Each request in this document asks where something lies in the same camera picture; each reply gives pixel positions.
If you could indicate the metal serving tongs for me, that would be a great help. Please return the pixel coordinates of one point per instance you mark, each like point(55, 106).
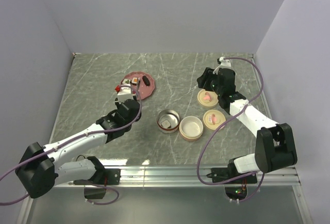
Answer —
point(135, 88)

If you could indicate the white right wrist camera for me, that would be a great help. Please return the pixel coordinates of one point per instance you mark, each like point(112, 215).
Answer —
point(224, 63)

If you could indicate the aluminium front rail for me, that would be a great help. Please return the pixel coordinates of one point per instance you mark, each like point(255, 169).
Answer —
point(157, 194)

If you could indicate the beige lunch box tier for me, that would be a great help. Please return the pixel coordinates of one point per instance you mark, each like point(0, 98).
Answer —
point(191, 128)

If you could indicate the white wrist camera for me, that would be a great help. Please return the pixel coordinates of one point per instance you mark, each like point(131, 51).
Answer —
point(125, 92)
point(224, 63)

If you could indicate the pink dotted plate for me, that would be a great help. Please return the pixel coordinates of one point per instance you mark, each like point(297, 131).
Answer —
point(144, 91)

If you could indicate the orange centre sushi roll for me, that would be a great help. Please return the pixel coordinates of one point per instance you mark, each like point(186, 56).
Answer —
point(135, 81)

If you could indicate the black spiky sea cucumber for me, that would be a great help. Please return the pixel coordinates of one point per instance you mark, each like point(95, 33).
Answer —
point(146, 80)

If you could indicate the metal lunch box tier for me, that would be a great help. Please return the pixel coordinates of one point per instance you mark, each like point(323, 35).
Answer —
point(170, 115)

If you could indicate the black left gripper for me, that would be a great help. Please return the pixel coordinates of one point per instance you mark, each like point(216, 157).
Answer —
point(117, 103)

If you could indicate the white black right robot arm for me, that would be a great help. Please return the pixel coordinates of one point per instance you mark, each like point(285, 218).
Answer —
point(275, 147)

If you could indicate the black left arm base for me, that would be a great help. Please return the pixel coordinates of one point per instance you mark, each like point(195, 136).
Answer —
point(101, 179)

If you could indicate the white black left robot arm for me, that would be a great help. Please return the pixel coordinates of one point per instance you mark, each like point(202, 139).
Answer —
point(43, 167)

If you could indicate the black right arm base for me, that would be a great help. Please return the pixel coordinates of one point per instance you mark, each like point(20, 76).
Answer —
point(240, 193)

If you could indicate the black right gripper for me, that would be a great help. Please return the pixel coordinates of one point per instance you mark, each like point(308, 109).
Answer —
point(208, 74)

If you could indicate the pale sushi roll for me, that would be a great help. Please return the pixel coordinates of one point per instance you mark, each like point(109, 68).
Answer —
point(166, 124)

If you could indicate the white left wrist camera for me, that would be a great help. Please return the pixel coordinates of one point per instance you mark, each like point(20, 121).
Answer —
point(125, 92)

